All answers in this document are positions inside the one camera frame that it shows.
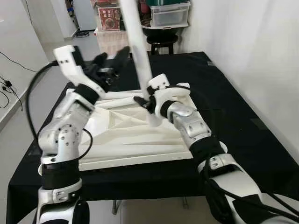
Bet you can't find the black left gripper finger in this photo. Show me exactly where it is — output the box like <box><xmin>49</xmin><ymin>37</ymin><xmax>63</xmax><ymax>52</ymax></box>
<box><xmin>114</xmin><ymin>46</ymin><xmax>131</xmax><ymax>71</ymax></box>
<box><xmin>93</xmin><ymin>52</ymin><xmax>109</xmax><ymax>71</ymax></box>

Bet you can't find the white plastic table leg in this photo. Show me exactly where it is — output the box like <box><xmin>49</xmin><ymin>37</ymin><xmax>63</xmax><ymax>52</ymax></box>
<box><xmin>119</xmin><ymin>0</ymin><xmax>163</xmax><ymax>129</ymax></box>
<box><xmin>96</xmin><ymin>100</ymin><xmax>155</xmax><ymax>112</ymax></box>
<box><xmin>68</xmin><ymin>88</ymin><xmax>142</xmax><ymax>100</ymax></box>
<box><xmin>82</xmin><ymin>140</ymin><xmax>190</xmax><ymax>161</ymax></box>

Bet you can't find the red printed box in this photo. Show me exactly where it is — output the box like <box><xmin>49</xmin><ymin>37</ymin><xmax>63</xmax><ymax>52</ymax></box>
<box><xmin>97</xmin><ymin>5</ymin><xmax>121</xmax><ymax>31</ymax></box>

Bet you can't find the black round stool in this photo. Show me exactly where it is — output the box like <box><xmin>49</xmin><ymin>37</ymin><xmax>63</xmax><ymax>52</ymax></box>
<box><xmin>147</xmin><ymin>35</ymin><xmax>179</xmax><ymax>56</ymax></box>

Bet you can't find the clear plastic storage box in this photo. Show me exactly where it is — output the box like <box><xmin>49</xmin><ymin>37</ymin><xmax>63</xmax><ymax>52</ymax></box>
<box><xmin>149</xmin><ymin>2</ymin><xmax>191</xmax><ymax>28</ymax></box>

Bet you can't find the black tablecloth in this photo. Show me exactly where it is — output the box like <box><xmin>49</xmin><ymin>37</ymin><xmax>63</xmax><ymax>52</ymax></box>
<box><xmin>6</xmin><ymin>51</ymin><xmax>299</xmax><ymax>224</ymax></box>

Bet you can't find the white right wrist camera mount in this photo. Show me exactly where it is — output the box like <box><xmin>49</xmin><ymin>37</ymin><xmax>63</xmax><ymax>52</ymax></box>
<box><xmin>147</xmin><ymin>74</ymin><xmax>191</xmax><ymax>110</ymax></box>

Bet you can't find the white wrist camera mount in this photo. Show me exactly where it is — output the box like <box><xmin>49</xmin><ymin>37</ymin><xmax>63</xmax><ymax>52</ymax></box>
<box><xmin>147</xmin><ymin>74</ymin><xmax>191</xmax><ymax>110</ymax></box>
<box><xmin>54</xmin><ymin>45</ymin><xmax>101</xmax><ymax>91</ymax></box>

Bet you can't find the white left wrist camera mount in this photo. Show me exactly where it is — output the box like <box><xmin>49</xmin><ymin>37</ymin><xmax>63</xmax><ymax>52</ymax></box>
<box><xmin>54</xmin><ymin>45</ymin><xmax>101</xmax><ymax>91</ymax></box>

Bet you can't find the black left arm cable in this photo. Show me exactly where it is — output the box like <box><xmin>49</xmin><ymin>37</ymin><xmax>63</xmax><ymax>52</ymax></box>
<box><xmin>26</xmin><ymin>61</ymin><xmax>60</xmax><ymax>143</ymax></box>

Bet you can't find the black wall cable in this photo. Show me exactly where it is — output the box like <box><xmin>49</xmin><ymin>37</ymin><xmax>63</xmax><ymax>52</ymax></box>
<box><xmin>0</xmin><ymin>50</ymin><xmax>24</xmax><ymax>112</ymax></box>

